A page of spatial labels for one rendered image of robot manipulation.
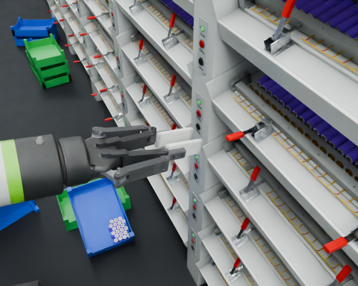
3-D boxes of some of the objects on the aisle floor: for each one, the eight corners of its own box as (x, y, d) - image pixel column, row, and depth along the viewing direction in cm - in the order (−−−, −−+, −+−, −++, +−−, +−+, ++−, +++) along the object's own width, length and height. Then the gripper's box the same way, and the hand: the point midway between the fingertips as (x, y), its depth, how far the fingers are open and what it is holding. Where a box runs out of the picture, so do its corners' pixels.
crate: (-32, 239, 158) (-51, 210, 145) (32, 201, 174) (19, 172, 161) (-25, 251, 154) (-44, 222, 141) (40, 210, 170) (28, 181, 157)
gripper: (50, 150, 63) (174, 131, 73) (72, 218, 52) (213, 184, 62) (48, 114, 58) (179, 99, 68) (71, 180, 47) (223, 150, 58)
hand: (179, 143), depth 64 cm, fingers open, 3 cm apart
